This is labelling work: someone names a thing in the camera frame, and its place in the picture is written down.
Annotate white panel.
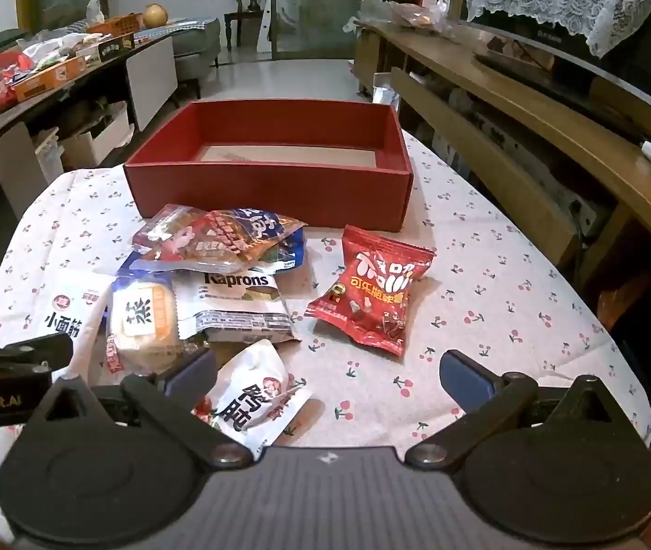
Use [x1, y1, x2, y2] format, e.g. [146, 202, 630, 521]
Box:
[126, 37, 179, 132]

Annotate orange flat box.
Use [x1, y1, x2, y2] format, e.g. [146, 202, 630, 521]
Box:
[13, 57, 88, 103]
[88, 13, 144, 35]

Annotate television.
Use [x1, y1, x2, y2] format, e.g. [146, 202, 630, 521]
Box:
[463, 0, 651, 147]

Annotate clear plastic bag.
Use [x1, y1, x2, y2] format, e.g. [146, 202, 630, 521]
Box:
[360, 0, 464, 41]

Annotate clear red-blue printed snack packet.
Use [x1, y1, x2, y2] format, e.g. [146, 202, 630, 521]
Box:
[131, 203, 308, 274]

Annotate white packet with black characters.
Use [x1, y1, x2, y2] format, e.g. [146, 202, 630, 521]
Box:
[191, 338, 313, 462]

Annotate long black table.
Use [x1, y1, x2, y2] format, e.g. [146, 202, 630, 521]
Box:
[0, 28, 173, 168]

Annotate red cardboard box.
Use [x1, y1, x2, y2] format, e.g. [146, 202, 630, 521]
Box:
[123, 99, 415, 233]

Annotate wooden cabinet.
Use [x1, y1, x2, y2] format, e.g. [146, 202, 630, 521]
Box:
[354, 20, 651, 293]

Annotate grey sofa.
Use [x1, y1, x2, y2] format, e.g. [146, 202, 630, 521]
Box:
[170, 17, 222, 98]

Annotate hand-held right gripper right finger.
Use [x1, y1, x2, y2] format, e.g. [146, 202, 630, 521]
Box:
[404, 349, 632, 469]

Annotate cherry print tablecloth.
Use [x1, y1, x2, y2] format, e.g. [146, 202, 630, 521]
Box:
[0, 126, 651, 539]

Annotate orange bag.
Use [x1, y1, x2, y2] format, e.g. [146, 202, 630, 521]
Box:
[597, 286, 647, 327]

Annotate red snack packet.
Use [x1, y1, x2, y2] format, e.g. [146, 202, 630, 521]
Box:
[304, 225, 437, 358]

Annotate dark flat box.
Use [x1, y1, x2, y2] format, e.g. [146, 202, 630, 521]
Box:
[76, 34, 135, 66]

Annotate blue snack packet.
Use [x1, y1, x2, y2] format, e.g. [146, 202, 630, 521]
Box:
[119, 223, 307, 284]

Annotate cardboard boxes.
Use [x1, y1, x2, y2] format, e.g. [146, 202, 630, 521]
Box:
[0, 102, 134, 219]

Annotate clear steamed cake packet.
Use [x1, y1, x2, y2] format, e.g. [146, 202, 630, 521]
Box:
[104, 275, 212, 376]

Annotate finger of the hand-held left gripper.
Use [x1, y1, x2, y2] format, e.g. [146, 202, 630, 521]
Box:
[0, 332, 75, 380]

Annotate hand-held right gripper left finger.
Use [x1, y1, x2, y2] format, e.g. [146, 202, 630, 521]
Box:
[26, 348, 254, 468]

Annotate white wafer packet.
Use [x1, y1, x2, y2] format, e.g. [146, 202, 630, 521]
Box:
[172, 268, 302, 345]

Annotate white packet with red logo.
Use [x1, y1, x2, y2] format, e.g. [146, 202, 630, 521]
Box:
[44, 266, 131, 382]

